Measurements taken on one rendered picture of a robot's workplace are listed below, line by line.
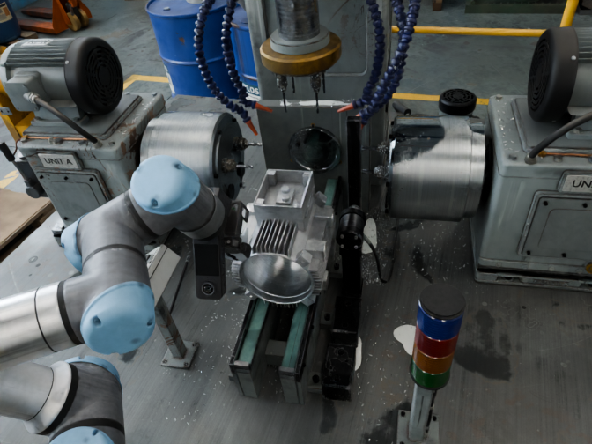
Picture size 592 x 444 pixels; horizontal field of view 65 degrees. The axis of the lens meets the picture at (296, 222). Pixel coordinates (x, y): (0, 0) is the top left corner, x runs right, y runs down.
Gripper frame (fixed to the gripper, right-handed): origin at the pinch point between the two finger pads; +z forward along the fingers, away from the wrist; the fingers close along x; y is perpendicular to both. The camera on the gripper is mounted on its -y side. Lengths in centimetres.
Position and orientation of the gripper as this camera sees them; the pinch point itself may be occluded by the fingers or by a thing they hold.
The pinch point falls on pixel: (239, 258)
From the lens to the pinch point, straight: 91.0
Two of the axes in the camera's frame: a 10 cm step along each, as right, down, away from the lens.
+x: -9.8, -0.6, 2.1
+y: 1.2, -9.5, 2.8
